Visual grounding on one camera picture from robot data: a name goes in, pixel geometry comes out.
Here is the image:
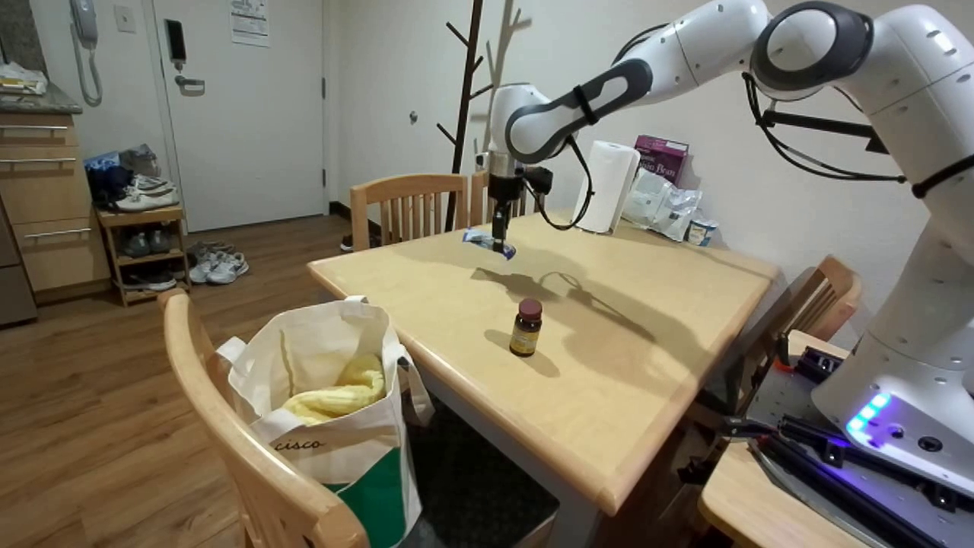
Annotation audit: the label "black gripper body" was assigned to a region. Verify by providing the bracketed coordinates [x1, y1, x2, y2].
[487, 177, 522, 220]

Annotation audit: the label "blue white packet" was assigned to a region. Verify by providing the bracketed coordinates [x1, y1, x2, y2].
[461, 229, 516, 260]

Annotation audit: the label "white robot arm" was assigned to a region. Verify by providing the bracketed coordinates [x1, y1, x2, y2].
[491, 0, 974, 401]

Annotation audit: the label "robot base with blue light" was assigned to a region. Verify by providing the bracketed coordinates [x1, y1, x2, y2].
[808, 331, 974, 498]

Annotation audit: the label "wooden chair far side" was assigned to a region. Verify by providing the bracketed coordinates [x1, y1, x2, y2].
[349, 174, 472, 249]

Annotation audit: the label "wooden chair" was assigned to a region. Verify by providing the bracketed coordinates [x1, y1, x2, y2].
[349, 174, 472, 249]
[690, 256, 864, 426]
[158, 290, 367, 548]

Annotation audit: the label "clear plastic printed bag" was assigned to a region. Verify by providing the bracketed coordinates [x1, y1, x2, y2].
[620, 170, 700, 241]

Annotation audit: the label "yellow cloth in bag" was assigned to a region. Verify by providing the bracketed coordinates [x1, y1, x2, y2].
[284, 357, 387, 424]

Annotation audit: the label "cream white tote bag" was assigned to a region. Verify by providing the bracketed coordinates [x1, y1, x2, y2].
[216, 302, 435, 548]

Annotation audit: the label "wooden chair right side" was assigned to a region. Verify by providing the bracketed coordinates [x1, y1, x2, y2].
[690, 256, 864, 426]

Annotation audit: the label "leftmost wooden chair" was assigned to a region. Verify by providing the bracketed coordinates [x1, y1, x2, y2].
[158, 290, 367, 548]

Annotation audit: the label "brown glass bottle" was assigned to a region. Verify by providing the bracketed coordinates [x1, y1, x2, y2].
[508, 297, 542, 357]

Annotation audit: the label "black coat rack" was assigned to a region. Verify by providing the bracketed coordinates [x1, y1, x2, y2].
[435, 0, 487, 232]

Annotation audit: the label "purple box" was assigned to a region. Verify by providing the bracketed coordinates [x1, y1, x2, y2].
[634, 134, 687, 183]

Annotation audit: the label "white entry door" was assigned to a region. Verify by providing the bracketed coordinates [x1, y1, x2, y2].
[153, 0, 324, 232]

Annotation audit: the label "white sneakers on floor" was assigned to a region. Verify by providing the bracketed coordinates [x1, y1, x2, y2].
[189, 249, 250, 286]

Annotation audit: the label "wooden shoe rack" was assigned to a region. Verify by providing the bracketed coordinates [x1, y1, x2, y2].
[96, 206, 189, 305]

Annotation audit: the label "shoes on rack top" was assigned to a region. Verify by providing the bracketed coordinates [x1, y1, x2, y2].
[86, 142, 178, 214]

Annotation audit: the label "wooden drawer cabinet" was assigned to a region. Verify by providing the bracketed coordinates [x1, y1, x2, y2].
[0, 86, 110, 302]

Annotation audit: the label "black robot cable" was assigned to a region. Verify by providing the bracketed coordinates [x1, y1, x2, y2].
[743, 71, 910, 185]

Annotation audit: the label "wall phone handset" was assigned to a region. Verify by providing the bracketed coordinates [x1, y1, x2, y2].
[71, 0, 104, 107]

